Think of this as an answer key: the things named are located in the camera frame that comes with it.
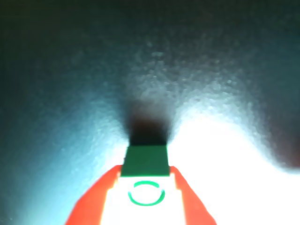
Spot green cube with round recess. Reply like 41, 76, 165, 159
100, 145, 186, 225

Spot black table mat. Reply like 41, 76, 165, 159
0, 0, 300, 225

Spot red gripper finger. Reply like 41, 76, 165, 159
64, 165, 123, 225
169, 165, 218, 225

